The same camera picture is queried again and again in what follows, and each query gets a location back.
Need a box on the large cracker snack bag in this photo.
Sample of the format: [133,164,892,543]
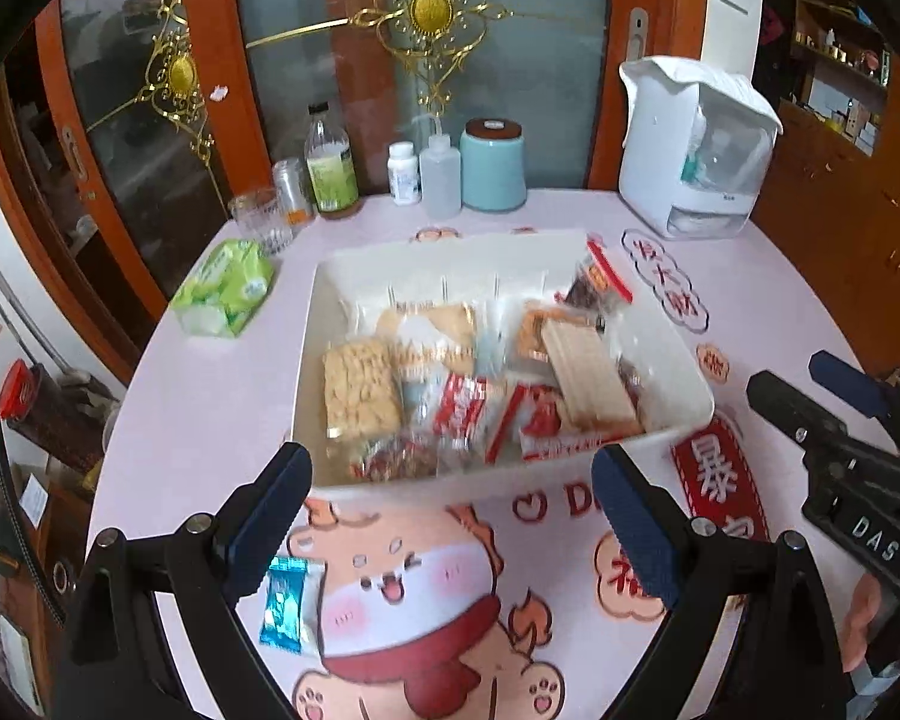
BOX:
[375,304,476,382]

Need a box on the red lid container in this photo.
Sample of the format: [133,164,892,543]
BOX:
[0,359,45,421]

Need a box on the white plastic storage bin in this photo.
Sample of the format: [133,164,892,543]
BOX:
[287,229,715,507]

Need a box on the orange puff snack bag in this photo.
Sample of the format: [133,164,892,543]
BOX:
[512,301,598,362]

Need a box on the clear drinking glass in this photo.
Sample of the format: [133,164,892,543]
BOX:
[229,187,294,255]

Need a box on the blue white candy packet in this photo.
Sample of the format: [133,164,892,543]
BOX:
[258,556,325,656]

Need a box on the pale puffed rice snack bag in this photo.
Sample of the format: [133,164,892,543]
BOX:
[323,337,403,442]

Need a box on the white water dispenser appliance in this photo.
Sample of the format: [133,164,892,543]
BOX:
[619,55,784,239]

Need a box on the beige wafer snack packet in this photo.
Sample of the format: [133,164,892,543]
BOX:
[541,319,642,437]

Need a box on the right human hand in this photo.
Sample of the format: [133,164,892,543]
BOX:
[839,574,883,673]

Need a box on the white squeeze wash bottle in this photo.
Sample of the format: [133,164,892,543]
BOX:
[419,117,463,221]

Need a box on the silver metal can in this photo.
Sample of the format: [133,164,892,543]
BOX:
[271,158,315,227]

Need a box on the white pill bottle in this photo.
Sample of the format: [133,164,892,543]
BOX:
[386,142,421,206]

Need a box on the red dates zip bag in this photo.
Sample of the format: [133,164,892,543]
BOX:
[562,236,634,314]

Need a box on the white red snack bag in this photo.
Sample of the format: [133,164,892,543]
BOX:
[484,382,644,465]

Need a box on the glass bottle green label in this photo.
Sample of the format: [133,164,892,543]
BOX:
[304,101,361,218]

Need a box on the dark nut snack bag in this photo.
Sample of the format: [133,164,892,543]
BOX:
[344,427,452,483]

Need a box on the green tissue pack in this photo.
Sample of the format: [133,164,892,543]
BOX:
[170,239,274,338]

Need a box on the light blue ceramic canister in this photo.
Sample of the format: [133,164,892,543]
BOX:
[460,117,528,213]

